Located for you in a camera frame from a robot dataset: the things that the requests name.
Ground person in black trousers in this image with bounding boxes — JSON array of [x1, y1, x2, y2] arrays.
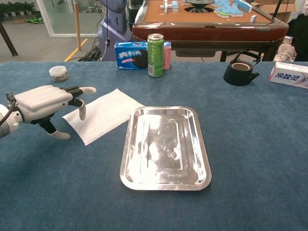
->
[[287, 13, 308, 62]]

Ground black tripod stand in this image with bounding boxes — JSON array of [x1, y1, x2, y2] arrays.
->
[[271, 0, 283, 20]]

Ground white framed glass partition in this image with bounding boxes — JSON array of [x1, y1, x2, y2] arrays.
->
[[36, 0, 103, 38]]

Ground brown mahjong table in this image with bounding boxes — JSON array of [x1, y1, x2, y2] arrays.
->
[[132, 0, 289, 63]]

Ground green object on floor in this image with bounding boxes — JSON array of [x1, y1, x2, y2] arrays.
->
[[25, 13, 45, 25]]

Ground potted green plants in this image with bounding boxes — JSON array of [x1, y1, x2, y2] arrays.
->
[[0, 1, 36, 18]]

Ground white paper napkin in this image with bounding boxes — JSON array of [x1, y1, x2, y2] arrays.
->
[[62, 88, 146, 146]]

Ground black floor cable bundle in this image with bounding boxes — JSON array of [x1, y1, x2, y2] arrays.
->
[[77, 37, 106, 62]]

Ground wooden pole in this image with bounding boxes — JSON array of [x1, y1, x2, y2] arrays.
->
[[73, 0, 82, 51]]

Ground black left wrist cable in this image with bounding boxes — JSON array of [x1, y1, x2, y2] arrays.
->
[[0, 92, 17, 126]]

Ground green drink can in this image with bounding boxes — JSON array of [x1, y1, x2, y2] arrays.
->
[[147, 33, 165, 78]]

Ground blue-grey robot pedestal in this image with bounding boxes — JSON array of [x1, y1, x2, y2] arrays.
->
[[97, 0, 133, 62]]

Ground pink box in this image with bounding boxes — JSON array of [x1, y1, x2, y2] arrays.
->
[[163, 45, 171, 70]]

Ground black teapot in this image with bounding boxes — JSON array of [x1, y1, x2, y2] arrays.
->
[[223, 50, 261, 87]]

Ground small clear plastic jar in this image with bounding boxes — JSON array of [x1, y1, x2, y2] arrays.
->
[[49, 65, 70, 83]]

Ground blue felt table cover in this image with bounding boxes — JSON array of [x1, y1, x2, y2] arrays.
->
[[0, 61, 308, 231]]

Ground cardboard box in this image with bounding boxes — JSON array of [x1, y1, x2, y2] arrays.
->
[[251, 0, 297, 16]]

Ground pile of blue mahjong tiles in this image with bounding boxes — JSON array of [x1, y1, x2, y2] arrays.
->
[[214, 0, 253, 19]]

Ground small mahjong tile stack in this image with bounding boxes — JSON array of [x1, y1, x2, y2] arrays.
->
[[160, 0, 179, 13]]

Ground blue cookie box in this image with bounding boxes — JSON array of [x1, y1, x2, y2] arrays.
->
[[114, 41, 172, 70]]

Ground stainless steel tray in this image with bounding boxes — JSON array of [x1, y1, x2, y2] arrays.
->
[[119, 106, 212, 192]]

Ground dark table leg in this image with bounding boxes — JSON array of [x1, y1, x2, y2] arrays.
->
[[0, 21, 19, 58]]

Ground white toothpaste box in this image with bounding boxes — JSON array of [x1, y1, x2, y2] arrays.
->
[[269, 61, 308, 90]]

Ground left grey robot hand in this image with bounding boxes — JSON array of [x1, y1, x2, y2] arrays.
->
[[14, 85, 97, 140]]

